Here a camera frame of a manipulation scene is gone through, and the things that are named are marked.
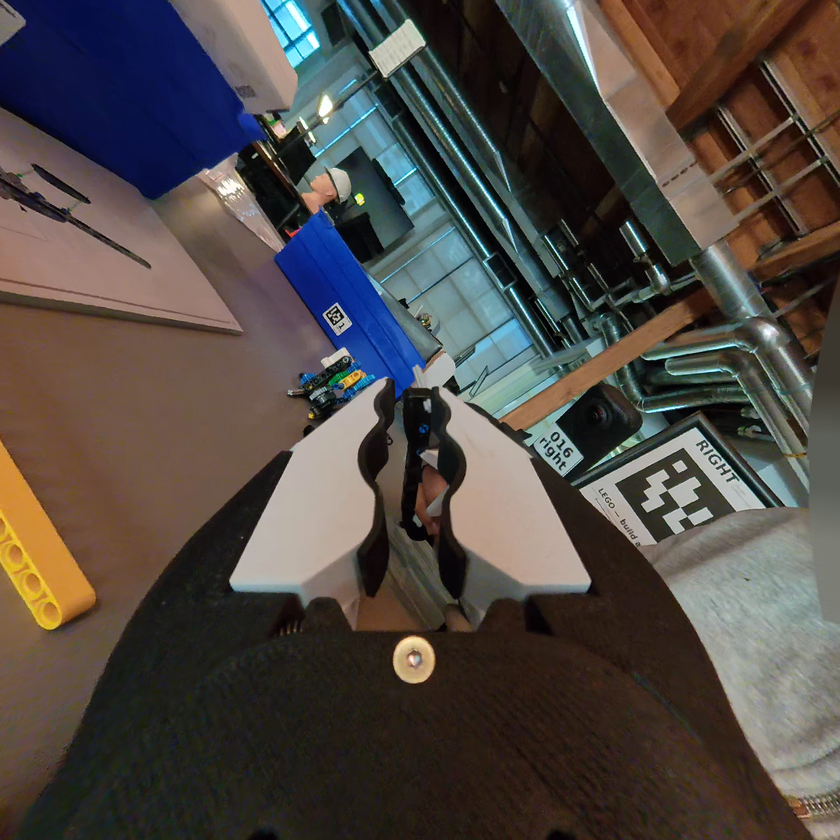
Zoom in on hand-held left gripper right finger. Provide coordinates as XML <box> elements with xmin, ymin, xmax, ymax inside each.
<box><xmin>430</xmin><ymin>387</ymin><xmax>593</xmax><ymax>609</ymax></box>

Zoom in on white cardboard box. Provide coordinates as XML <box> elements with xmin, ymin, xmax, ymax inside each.
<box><xmin>167</xmin><ymin>0</ymin><xmax>299</xmax><ymax>114</ymax></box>

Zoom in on blue bin with square tag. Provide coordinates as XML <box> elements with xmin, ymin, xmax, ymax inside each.
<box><xmin>274</xmin><ymin>209</ymin><xmax>427</xmax><ymax>400</ymax></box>

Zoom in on white hanging sign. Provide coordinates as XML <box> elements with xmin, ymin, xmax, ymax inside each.
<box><xmin>367</xmin><ymin>18</ymin><xmax>422</xmax><ymax>77</ymax></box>

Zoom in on flat lego instruction booklet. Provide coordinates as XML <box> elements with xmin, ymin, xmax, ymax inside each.
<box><xmin>0</xmin><ymin>108</ymin><xmax>244</xmax><ymax>337</ymax></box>

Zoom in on metal ventilation duct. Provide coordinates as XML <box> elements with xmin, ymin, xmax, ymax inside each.
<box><xmin>495</xmin><ymin>0</ymin><xmax>739</xmax><ymax>266</ymax></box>

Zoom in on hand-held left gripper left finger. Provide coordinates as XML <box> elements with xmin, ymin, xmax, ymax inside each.
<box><xmin>230</xmin><ymin>377</ymin><xmax>397</xmax><ymax>602</ymax></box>

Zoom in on bundle of metal pipes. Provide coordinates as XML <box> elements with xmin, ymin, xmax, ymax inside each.
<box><xmin>341</xmin><ymin>0</ymin><xmax>821</xmax><ymax>460</ymax></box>

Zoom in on person's grey clothing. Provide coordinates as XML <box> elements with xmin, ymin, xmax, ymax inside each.
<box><xmin>640</xmin><ymin>505</ymin><xmax>840</xmax><ymax>840</ymax></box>

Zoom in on black lego beam with axle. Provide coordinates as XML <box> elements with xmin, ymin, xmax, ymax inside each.
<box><xmin>399</xmin><ymin>367</ymin><xmax>439</xmax><ymax>543</ymax></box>

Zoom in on black cabinet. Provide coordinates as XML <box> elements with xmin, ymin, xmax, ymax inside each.
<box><xmin>331</xmin><ymin>146</ymin><xmax>416</xmax><ymax>265</ymax></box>

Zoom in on pile of coloured lego pieces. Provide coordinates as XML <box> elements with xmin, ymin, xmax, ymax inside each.
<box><xmin>287</xmin><ymin>353</ymin><xmax>383</xmax><ymax>422</ymax></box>

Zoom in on large blue bin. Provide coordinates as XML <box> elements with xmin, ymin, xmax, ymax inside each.
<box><xmin>0</xmin><ymin>0</ymin><xmax>266</xmax><ymax>201</ymax></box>

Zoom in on long yellow lego beam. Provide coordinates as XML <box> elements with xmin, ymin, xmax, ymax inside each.
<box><xmin>0</xmin><ymin>438</ymin><xmax>97</xmax><ymax>632</ymax></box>

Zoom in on mannequin head with hard hat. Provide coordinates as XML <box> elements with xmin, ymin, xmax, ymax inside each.
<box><xmin>301</xmin><ymin>167</ymin><xmax>357</xmax><ymax>212</ymax></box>

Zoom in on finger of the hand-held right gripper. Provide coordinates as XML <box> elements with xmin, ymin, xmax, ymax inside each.
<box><xmin>491</xmin><ymin>415</ymin><xmax>534</xmax><ymax>457</ymax></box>

